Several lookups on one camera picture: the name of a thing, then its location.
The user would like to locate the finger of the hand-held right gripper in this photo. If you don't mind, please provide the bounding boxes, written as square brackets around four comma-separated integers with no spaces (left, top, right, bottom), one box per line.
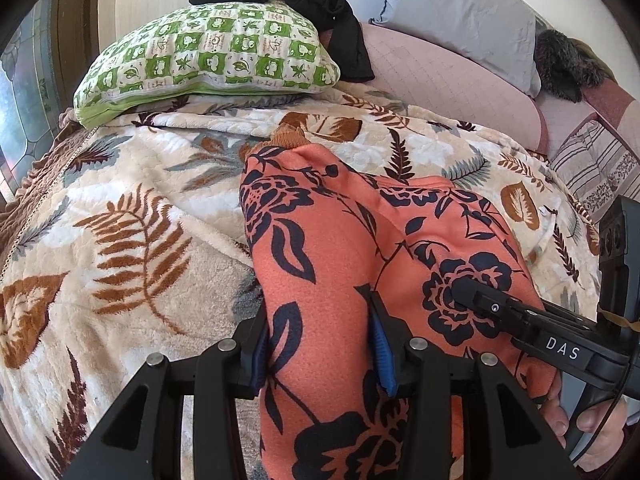
[492,316,539,349]
[449,277,547,327]

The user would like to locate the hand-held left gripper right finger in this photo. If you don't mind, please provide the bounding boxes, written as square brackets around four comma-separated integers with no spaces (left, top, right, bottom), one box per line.
[367,287,568,480]

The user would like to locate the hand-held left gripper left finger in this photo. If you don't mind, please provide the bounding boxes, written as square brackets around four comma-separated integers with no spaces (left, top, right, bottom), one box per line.
[62,305,273,480]

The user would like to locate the orange floral pants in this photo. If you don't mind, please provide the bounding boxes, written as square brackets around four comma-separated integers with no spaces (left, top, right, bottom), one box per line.
[239,127,563,480]

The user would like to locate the person's right hand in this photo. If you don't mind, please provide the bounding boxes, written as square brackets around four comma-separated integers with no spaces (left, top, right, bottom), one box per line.
[542,376,632,477]

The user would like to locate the cream leaf print blanket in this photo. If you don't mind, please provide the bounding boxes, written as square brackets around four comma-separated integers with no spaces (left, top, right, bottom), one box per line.
[0,80,601,480]

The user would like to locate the striped pillow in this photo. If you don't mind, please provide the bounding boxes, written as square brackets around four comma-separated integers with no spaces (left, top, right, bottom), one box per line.
[550,120,640,221]

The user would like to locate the pink quilted cushion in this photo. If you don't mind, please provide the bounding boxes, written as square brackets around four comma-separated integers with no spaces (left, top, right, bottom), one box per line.
[320,20,548,153]

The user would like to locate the pink quilted cloth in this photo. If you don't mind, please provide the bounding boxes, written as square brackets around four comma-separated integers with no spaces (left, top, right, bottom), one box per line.
[580,80,640,136]

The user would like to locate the dark fur trimmed garment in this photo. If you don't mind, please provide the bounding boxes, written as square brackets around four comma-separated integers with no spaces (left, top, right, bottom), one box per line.
[534,30,616,103]

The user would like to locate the brown quilted bedspread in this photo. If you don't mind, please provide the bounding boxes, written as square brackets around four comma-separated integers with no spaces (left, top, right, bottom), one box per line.
[0,110,101,271]

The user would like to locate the grey pillow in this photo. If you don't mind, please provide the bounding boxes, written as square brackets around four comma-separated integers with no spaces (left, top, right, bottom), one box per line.
[370,0,543,98]

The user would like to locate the black cloth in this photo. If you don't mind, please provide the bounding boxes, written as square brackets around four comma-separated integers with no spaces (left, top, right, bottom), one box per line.
[189,0,376,82]

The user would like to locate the green patterned pillow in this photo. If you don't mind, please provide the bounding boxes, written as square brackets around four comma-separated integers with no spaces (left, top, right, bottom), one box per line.
[73,2,342,129]

